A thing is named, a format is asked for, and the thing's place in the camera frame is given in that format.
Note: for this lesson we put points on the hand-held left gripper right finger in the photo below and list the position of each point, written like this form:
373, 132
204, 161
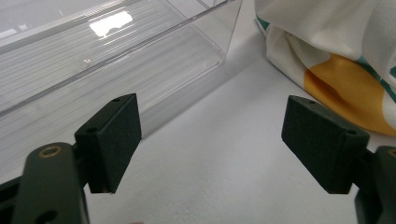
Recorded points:
323, 146

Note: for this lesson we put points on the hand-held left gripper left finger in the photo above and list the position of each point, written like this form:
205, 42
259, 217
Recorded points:
109, 143

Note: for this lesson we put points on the clear plastic storage box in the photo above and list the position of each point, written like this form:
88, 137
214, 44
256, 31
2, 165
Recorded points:
93, 77

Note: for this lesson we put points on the white printed cloth bag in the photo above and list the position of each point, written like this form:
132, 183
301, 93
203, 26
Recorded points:
327, 34

